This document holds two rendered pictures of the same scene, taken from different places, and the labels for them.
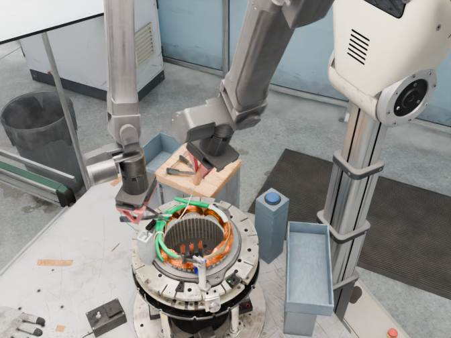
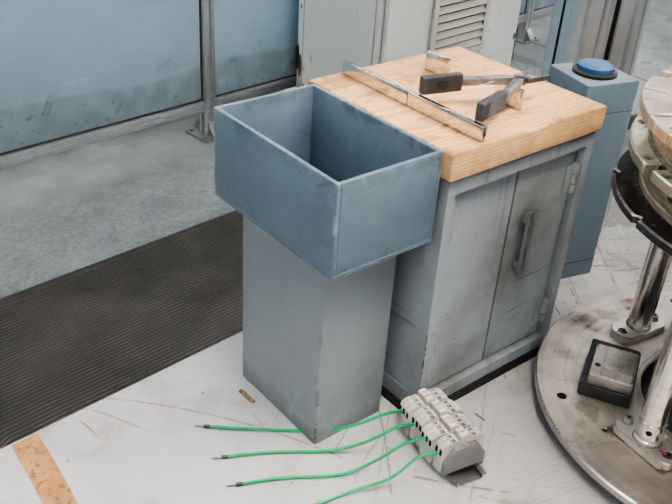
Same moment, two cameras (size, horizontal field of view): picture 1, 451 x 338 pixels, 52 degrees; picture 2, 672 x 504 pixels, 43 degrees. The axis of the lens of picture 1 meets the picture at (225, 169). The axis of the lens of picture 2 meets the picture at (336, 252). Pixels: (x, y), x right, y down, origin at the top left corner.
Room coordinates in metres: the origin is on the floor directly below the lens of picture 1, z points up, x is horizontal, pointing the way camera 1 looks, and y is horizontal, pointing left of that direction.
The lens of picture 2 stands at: (0.91, 0.82, 1.35)
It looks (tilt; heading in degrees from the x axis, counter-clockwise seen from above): 32 degrees down; 288
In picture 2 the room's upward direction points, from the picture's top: 4 degrees clockwise
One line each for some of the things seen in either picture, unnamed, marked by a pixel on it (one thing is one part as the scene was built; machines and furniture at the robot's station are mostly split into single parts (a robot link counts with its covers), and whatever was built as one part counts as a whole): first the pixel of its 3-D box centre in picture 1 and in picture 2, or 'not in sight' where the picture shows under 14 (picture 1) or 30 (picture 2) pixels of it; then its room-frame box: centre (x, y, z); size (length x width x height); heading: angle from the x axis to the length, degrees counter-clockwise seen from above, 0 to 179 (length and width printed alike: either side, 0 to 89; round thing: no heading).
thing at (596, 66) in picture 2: (272, 197); (595, 66); (0.94, -0.14, 1.04); 0.04 x 0.04 x 0.01
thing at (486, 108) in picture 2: (172, 171); (490, 105); (1.00, 0.16, 1.09); 0.04 x 0.01 x 0.02; 74
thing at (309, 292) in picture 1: (303, 292); not in sight; (0.69, -0.21, 0.92); 0.25 x 0.11 x 0.28; 173
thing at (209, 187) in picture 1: (198, 169); (454, 104); (1.05, 0.08, 1.05); 0.20 x 0.19 x 0.02; 59
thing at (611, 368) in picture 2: not in sight; (614, 364); (0.85, 0.10, 0.83); 0.05 x 0.04 x 0.02; 87
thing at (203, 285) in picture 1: (203, 273); not in sight; (0.60, 0.05, 1.15); 0.03 x 0.02 x 0.12; 51
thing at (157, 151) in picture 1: (162, 182); (316, 273); (1.12, 0.22, 0.92); 0.17 x 0.11 x 0.28; 149
